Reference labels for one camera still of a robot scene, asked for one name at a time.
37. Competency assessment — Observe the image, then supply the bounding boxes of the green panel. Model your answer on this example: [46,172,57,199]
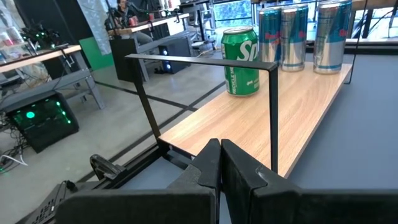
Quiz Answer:
[78,36,115,72]

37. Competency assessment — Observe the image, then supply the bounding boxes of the wooden shelf with black frame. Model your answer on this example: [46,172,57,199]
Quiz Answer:
[124,0,371,179]

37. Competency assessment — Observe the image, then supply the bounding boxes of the green Sprite can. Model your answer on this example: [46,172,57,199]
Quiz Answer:
[220,26,261,97]

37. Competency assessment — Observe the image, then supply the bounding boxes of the black computer with green lights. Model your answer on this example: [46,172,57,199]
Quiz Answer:
[5,90,80,154]

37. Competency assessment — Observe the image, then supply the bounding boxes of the wooden desk with grey legs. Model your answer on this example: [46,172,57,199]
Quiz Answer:
[0,44,106,110]

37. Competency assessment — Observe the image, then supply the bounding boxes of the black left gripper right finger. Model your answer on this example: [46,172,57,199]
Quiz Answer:
[221,139,299,224]

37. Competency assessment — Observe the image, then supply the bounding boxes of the blue silver Red Bull can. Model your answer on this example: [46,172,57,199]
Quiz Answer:
[279,3,310,73]
[257,6,283,65]
[313,0,353,75]

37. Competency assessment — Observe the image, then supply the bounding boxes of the person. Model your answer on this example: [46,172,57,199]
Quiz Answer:
[104,0,153,44]

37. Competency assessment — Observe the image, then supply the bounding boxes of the black computer with blue lights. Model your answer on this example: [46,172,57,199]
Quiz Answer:
[157,37,192,75]

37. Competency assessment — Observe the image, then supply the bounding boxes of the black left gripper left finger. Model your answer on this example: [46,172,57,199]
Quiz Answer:
[167,139,222,224]

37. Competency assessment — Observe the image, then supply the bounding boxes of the desk with black cabinet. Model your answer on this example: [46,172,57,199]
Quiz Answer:
[107,12,191,82]

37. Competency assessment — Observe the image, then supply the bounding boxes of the black metal rig frame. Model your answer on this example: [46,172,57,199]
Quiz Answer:
[76,136,200,190]

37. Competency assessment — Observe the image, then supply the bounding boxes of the black perforated metal case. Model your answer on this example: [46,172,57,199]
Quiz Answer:
[15,179,78,224]

